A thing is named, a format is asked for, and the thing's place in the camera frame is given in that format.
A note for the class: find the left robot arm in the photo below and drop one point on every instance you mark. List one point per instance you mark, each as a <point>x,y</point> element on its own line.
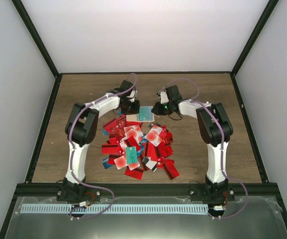
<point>81,130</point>

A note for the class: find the red card bottom centre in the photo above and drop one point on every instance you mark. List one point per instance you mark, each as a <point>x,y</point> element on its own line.
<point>136,173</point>

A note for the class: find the red card bottom right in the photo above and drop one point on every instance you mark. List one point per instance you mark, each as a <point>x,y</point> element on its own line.
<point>169,167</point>

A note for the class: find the white red circle card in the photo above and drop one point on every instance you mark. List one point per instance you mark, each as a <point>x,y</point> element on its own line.
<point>156,135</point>

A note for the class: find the beige leather card holder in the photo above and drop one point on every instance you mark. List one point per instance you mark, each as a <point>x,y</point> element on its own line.
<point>134,118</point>

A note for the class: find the teal VIP card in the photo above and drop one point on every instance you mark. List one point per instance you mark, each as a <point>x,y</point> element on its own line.
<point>145,114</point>
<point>131,155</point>

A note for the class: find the light blue cable duct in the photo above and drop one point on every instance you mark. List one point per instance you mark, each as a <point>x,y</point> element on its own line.
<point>187,209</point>

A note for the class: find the white pink gradient card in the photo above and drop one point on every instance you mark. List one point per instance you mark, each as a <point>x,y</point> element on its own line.
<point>133,131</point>

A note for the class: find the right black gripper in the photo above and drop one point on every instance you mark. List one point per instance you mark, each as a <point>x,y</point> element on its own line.
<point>158,111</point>

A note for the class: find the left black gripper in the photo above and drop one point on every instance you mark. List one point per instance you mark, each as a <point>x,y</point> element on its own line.
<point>135,110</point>

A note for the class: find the black front frame rail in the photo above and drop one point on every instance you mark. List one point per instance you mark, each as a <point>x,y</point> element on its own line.
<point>194,191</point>

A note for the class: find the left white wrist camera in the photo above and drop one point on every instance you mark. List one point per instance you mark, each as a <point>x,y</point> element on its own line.
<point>133,95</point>

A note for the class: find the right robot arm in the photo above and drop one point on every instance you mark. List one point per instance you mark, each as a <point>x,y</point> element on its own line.
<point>215,129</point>

